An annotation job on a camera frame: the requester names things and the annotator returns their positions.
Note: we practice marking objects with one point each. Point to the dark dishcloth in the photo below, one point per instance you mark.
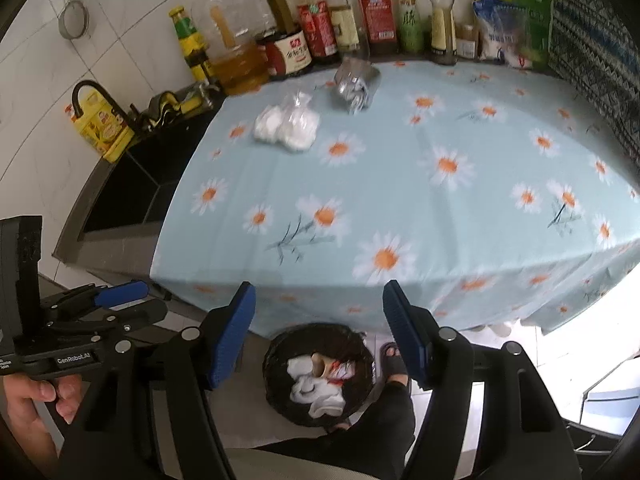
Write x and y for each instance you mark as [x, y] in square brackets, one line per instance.
[162, 107]

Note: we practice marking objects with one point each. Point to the metal mesh strainer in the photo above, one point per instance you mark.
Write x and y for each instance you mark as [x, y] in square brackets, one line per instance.
[74, 20]

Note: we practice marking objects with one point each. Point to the crushed brown paper cup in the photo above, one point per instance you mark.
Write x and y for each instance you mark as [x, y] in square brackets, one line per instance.
[321, 365]

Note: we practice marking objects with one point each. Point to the red label bottle gold cap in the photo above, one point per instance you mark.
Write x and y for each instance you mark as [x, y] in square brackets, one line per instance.
[377, 20]

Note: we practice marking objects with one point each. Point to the person's left hand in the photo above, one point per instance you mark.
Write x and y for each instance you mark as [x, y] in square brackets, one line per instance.
[25, 400]

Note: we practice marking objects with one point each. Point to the clear bottle with gold cap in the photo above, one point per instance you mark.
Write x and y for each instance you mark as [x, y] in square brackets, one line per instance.
[260, 0]

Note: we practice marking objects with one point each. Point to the black sink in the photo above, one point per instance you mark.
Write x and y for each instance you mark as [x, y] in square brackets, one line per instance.
[130, 190]

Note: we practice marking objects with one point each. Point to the green label sauce bottle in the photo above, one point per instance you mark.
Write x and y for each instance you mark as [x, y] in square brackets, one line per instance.
[189, 40]

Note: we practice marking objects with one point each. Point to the silver foil wrapper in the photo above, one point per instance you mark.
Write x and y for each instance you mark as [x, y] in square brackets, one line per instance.
[355, 85]

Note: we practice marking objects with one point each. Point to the blue patterned curtain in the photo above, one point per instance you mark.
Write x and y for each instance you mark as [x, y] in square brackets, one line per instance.
[600, 60]

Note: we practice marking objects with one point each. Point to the clear cooking oil jug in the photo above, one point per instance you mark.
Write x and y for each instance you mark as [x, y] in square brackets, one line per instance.
[240, 67]

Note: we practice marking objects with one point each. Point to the slim clear bottle yellow cap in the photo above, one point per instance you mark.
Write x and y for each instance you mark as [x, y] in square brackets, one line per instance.
[442, 25]

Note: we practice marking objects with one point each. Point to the person's foot in slipper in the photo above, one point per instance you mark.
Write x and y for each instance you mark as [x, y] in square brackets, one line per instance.
[395, 360]

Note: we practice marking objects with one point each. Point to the yellow dish soap bottle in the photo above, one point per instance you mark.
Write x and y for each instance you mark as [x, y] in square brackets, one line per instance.
[102, 130]

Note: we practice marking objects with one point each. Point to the black cap soy sauce bottle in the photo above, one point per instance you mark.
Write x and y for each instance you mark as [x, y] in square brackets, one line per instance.
[315, 25]

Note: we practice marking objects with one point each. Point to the clear bag of white cotton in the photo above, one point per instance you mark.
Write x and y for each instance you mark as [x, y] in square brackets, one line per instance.
[287, 122]

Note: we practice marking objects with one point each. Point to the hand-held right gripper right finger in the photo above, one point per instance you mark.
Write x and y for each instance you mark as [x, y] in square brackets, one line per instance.
[405, 340]

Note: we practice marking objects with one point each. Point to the green seasoning bag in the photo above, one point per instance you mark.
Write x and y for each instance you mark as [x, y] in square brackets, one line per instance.
[537, 25]

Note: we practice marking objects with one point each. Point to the green pepper oil bottle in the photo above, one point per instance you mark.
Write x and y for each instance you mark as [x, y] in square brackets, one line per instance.
[409, 20]

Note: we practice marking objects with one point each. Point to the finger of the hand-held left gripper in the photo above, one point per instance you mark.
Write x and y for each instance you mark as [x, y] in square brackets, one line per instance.
[122, 292]
[142, 312]

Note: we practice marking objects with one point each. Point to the white seasoning bag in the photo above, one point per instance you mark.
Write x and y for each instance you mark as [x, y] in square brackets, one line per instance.
[500, 35]

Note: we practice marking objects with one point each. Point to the person's leg in dark pants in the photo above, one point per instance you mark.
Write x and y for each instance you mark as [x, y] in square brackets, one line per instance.
[380, 425]

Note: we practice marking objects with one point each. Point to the bin with black bag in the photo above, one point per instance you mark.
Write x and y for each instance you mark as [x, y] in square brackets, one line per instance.
[280, 395]

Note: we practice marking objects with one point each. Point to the blue daisy print tablecloth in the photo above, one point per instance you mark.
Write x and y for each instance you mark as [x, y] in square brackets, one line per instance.
[400, 200]

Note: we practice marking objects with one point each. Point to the black faucet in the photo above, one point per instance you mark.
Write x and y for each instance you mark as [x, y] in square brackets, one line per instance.
[79, 91]

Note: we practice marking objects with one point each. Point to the small white packet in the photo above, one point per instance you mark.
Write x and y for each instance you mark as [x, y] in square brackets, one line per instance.
[520, 61]

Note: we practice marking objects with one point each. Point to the pink wrapper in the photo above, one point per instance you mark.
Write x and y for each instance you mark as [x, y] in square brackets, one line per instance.
[342, 372]

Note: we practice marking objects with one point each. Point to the white cloth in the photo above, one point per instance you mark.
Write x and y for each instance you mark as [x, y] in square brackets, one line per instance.
[312, 392]

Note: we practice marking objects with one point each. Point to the small seasoning jar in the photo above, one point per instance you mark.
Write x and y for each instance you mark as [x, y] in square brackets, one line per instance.
[466, 42]

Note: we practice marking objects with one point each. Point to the person's left forearm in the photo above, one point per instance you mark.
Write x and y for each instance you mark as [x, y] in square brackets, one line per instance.
[25, 455]

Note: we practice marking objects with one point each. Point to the yellow green sponge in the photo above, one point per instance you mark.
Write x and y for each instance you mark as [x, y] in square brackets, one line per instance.
[192, 104]

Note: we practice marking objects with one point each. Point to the clear vinegar bottle yellow cap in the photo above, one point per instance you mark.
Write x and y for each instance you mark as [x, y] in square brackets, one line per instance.
[345, 20]

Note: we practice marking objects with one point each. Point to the dark sauce jar red label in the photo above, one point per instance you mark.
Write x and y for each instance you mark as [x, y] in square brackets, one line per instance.
[285, 52]

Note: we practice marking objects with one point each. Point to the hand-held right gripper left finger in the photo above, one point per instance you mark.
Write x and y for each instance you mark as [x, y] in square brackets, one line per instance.
[232, 335]

